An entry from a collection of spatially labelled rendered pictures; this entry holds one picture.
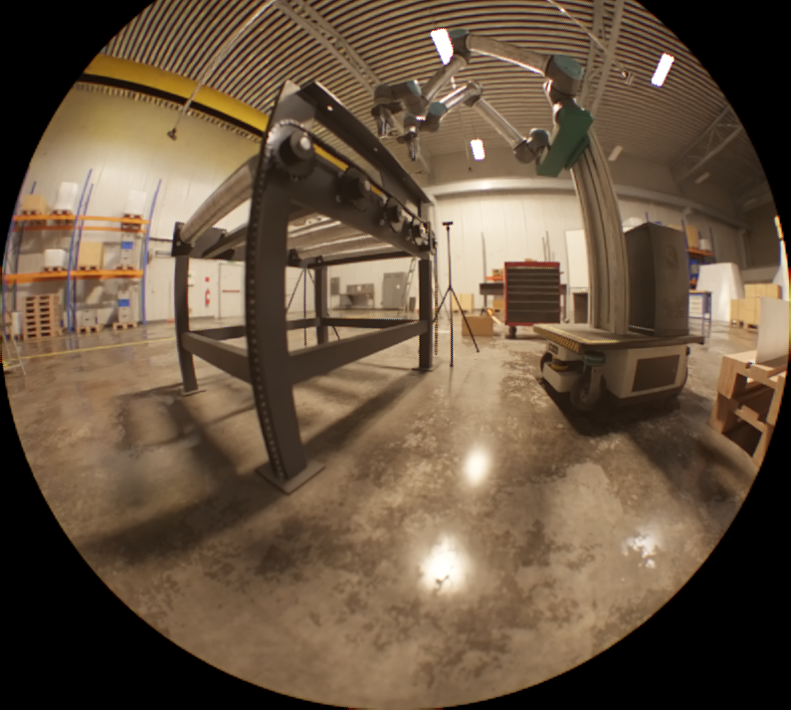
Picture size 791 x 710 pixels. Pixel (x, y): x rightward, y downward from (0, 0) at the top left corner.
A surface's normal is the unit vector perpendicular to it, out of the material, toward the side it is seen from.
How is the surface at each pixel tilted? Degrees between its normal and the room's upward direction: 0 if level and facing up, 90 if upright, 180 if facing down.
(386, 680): 0
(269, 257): 90
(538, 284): 90
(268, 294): 90
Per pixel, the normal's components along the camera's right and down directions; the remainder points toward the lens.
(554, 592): -0.01, -1.00
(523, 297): -0.42, 0.06
